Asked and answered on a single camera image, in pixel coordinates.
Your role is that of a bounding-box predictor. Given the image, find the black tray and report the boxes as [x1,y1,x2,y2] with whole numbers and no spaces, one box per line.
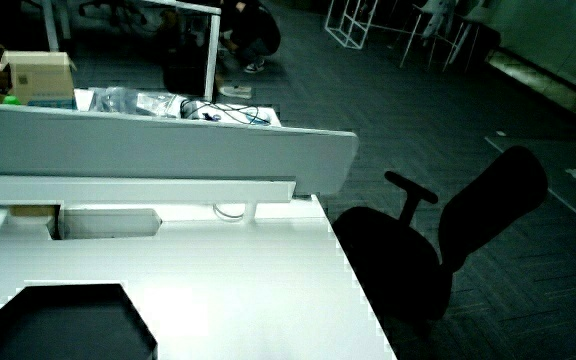
[0,283,159,360]

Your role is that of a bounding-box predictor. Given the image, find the white desk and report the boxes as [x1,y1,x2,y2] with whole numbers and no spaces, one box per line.
[0,194,398,360]

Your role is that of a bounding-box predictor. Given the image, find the white desk divider panel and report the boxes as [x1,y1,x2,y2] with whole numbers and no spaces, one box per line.
[0,101,360,197]

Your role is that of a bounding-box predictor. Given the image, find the white shoe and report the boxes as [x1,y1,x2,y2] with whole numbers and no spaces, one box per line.
[218,84,254,100]

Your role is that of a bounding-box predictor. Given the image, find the black office chair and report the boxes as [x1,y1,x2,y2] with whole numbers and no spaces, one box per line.
[331,145,550,342]

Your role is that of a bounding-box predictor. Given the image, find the clear plastic bags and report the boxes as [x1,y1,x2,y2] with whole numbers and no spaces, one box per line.
[87,86,187,120]

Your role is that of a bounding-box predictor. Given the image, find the white-legged stool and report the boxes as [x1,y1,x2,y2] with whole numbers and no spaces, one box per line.
[399,0,485,73]

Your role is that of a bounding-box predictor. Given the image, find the open cardboard box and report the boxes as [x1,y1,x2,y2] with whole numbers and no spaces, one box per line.
[0,50,78,109]

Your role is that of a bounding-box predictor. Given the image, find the white cable loop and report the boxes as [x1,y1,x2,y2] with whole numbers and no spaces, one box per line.
[212,202,247,222]

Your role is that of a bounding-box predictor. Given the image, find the black tangled cables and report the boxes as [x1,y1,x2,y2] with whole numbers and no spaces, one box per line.
[179,98,274,127]

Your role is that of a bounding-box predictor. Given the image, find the white metal table frame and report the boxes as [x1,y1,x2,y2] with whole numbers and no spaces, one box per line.
[41,0,223,103]

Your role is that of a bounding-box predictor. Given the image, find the white wire frame rack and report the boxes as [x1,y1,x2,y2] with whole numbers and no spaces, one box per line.
[323,0,380,51]

